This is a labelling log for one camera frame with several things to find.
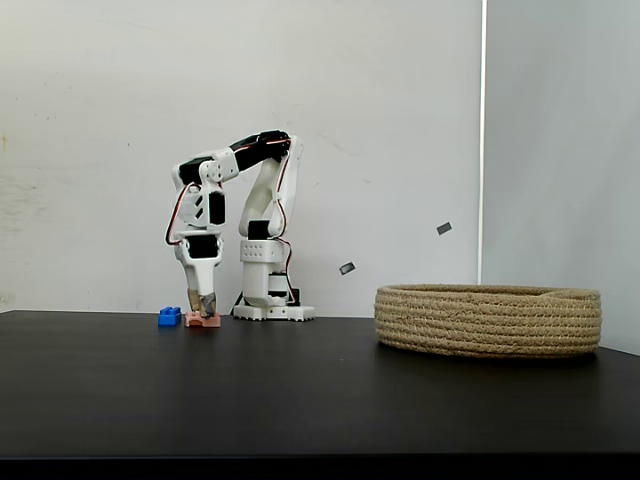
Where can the blue lego block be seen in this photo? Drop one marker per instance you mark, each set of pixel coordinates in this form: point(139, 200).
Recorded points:
point(169, 318)

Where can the white vertical corner strip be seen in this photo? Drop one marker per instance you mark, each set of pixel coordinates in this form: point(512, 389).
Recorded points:
point(483, 150)

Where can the grey tape piece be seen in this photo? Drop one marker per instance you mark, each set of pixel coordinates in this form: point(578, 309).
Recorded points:
point(444, 228)
point(347, 268)

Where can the pink arched lego block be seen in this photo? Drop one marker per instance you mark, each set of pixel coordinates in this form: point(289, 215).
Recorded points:
point(212, 322)

